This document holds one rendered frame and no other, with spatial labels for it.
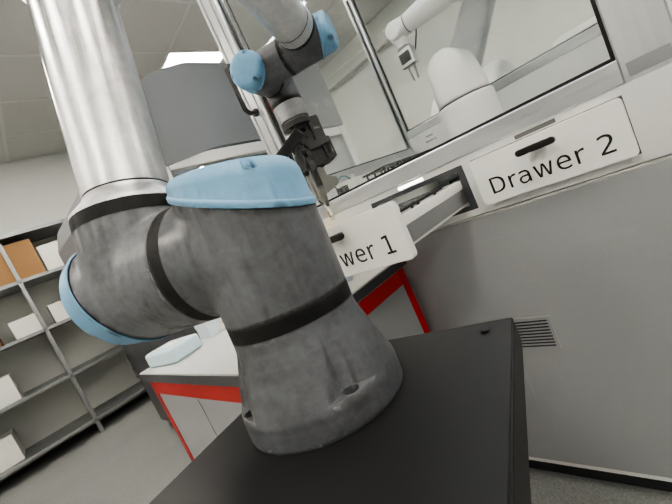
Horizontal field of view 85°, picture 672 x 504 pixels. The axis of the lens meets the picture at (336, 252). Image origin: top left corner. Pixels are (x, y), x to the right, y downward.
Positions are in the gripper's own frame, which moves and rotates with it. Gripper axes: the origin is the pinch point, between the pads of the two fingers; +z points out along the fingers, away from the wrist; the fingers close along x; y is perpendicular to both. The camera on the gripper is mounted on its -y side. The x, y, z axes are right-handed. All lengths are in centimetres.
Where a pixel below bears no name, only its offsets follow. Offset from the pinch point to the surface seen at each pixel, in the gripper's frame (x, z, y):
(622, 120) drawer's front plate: -37, 10, 47
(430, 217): -18.6, 12.5, 14.6
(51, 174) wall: 375, -162, -159
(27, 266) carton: 309, -69, -192
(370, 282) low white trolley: 1.1, 23.2, 3.1
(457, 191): -9.7, 11.0, 29.1
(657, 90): -41, 7, 51
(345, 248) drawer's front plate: -14.8, 11.0, -3.8
